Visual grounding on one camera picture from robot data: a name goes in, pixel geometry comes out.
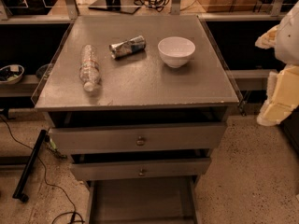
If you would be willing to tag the bottom grey drawer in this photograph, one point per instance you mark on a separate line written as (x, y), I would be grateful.
(159, 200)

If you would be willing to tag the white bowl with items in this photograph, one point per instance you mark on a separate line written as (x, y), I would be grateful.
(11, 74)

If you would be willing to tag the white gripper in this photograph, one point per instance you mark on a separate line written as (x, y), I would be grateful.
(289, 44)

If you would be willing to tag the black monitor stand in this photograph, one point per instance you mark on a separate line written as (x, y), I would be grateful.
(120, 6)

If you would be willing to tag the clear plastic water bottle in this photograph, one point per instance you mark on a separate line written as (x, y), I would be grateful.
(89, 72)

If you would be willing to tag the top grey drawer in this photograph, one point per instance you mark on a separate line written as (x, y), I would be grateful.
(112, 139)

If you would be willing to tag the grey drawer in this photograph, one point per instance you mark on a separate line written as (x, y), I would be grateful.
(159, 200)
(139, 169)
(112, 139)

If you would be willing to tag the dark round bowl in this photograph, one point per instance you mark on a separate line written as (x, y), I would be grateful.
(43, 71)

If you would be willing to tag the black bar on floor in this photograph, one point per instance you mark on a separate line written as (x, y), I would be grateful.
(18, 193)

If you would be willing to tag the grey drawer cabinet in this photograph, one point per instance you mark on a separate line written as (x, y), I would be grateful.
(138, 89)

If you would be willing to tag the crushed silver can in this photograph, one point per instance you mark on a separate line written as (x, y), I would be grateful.
(127, 47)

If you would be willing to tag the middle grey drawer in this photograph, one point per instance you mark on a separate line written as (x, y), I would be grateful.
(139, 169)

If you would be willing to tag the white ceramic bowl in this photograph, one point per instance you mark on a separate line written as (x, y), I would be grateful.
(176, 51)

